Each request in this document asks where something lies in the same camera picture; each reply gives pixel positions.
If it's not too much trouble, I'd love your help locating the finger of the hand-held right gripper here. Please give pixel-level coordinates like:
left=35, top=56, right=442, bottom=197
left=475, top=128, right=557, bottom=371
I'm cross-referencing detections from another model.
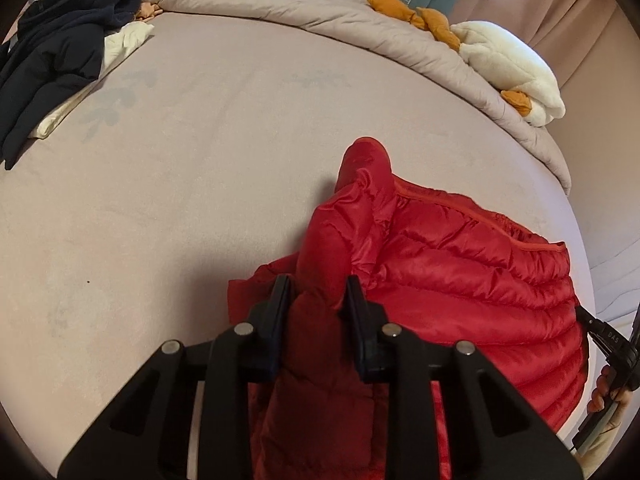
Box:
left=575, top=306, right=622, bottom=362

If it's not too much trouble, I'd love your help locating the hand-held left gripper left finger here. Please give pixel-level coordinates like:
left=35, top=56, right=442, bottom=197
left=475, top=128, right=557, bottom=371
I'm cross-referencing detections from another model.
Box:
left=57, top=275, right=293, bottom=480

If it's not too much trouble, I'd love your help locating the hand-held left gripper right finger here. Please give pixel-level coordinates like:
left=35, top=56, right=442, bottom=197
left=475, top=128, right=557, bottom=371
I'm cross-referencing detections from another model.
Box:
left=345, top=275, right=586, bottom=480

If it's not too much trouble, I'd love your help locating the red down jacket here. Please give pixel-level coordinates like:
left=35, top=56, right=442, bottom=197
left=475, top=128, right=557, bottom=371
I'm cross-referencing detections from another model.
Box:
left=227, top=136, right=594, bottom=480

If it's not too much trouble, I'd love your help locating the person's right forearm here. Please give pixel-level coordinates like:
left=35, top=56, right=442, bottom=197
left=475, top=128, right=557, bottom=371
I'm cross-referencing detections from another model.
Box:
left=575, top=402, right=632, bottom=477

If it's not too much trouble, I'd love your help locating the person's right hand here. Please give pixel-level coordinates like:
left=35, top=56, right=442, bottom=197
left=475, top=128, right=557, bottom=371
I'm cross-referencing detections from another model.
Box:
left=586, top=364, right=633, bottom=415

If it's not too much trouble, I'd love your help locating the bed with pink sheet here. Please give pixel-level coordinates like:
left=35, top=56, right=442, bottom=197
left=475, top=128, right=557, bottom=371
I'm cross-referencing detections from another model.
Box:
left=0, top=0, right=598, bottom=443

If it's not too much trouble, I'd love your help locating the white plush goose toy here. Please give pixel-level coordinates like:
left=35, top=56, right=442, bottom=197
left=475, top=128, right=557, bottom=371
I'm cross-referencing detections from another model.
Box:
left=366, top=0, right=567, bottom=129

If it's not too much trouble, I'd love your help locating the grey duvet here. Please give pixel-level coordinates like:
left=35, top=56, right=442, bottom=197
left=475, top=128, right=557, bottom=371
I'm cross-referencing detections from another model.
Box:
left=122, top=0, right=572, bottom=197

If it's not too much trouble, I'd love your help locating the white cloth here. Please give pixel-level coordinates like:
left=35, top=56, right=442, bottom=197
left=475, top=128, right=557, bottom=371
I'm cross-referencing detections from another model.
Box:
left=27, top=21, right=156, bottom=141

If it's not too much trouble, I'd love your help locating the small peach plush toy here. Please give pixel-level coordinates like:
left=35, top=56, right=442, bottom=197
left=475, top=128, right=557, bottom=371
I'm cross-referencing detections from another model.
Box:
left=134, top=1, right=164, bottom=24

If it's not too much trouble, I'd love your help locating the beige curtain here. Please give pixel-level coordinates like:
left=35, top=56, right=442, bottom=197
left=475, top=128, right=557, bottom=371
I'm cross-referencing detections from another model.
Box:
left=447, top=0, right=640, bottom=261

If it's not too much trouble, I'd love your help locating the black jacket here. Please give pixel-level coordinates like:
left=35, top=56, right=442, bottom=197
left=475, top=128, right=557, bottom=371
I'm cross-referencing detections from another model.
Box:
left=0, top=10, right=107, bottom=172

